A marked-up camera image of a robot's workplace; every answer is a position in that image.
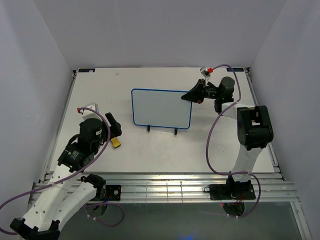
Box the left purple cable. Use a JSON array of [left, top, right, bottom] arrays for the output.
[[0, 107, 125, 235]]

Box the purple cable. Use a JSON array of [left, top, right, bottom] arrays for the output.
[[0, 107, 125, 235], [199, 64, 262, 219]]

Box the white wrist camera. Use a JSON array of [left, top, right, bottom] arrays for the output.
[[199, 66, 214, 82], [77, 102, 100, 121]]

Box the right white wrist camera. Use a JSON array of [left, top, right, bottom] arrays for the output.
[[199, 66, 214, 82]]

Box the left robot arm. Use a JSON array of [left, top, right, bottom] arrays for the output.
[[10, 107, 122, 240]]

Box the blue corner label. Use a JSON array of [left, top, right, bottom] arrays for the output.
[[226, 67, 245, 72], [78, 68, 96, 73]]

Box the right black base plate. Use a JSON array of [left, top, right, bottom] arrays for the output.
[[203, 184, 256, 200]]

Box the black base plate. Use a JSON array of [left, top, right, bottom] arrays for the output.
[[203, 184, 256, 200], [93, 185, 122, 202]]

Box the right blue corner label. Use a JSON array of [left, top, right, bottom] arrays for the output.
[[226, 67, 245, 72]]

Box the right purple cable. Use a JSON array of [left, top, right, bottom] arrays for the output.
[[199, 64, 262, 219]]

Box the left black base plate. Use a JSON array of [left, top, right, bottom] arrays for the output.
[[93, 185, 122, 202]]

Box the left blue corner label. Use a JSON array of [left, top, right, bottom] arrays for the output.
[[78, 68, 96, 73]]

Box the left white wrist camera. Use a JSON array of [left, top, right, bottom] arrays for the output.
[[77, 102, 100, 121]]

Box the yellow bone-shaped eraser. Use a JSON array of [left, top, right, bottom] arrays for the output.
[[110, 137, 121, 149]]

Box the wire whiteboard stand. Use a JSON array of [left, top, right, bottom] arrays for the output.
[[146, 125, 178, 136]]

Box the blue framed whiteboard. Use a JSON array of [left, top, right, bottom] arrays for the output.
[[131, 88, 192, 130]]

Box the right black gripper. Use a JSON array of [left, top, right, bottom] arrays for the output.
[[181, 79, 222, 104]]

